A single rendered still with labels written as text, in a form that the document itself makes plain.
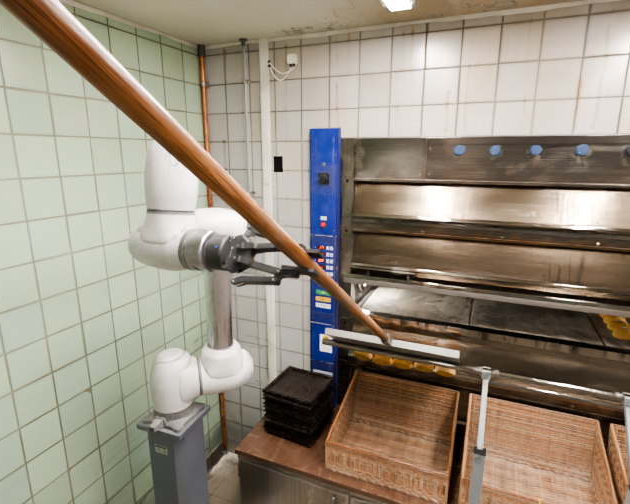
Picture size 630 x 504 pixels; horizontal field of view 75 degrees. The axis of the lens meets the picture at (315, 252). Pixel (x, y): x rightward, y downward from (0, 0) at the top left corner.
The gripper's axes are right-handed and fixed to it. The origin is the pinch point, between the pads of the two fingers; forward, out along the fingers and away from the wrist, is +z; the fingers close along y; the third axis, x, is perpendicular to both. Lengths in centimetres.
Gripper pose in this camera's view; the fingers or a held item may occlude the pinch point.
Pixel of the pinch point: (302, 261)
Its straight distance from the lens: 79.2
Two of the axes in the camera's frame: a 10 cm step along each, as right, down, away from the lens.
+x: -3.2, -3.4, -8.8
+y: -2.1, 9.4, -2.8
